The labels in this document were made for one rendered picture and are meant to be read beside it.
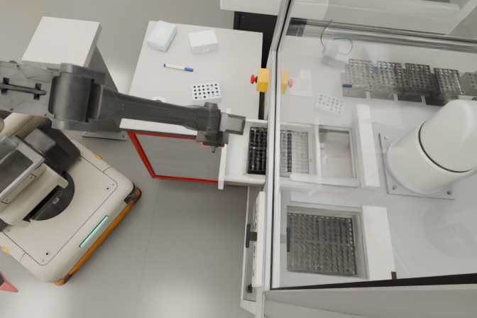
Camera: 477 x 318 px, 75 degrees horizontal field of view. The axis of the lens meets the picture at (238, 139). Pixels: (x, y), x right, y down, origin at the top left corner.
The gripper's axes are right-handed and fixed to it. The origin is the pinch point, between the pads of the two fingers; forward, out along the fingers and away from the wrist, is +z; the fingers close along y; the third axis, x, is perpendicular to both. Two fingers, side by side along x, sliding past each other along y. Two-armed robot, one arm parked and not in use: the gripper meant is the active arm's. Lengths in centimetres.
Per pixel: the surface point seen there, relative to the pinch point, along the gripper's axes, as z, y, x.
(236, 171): 12.3, 8.6, -4.3
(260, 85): 7.7, 15.7, 32.5
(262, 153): 6.3, 17.3, 1.1
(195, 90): 16.4, -12.4, 33.4
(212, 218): 96, -4, -6
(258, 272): 3.3, 17.5, -39.1
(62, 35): 17, -80, 59
